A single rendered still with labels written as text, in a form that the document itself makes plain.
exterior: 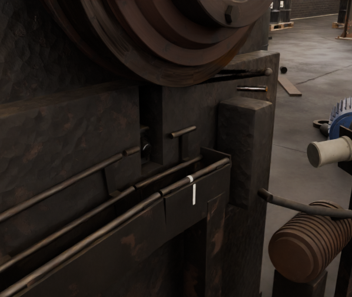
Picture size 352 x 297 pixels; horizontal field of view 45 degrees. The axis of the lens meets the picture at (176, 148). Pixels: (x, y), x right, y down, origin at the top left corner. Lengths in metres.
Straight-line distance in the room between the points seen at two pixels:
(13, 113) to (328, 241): 0.71
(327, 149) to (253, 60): 0.27
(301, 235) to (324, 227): 0.08
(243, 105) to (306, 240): 0.32
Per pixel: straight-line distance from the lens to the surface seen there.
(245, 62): 1.01
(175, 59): 0.63
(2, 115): 0.61
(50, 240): 0.67
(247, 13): 0.65
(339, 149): 1.04
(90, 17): 0.54
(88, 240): 0.63
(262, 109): 0.90
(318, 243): 0.98
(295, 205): 0.97
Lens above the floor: 1.03
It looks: 21 degrees down
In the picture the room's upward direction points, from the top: straight up
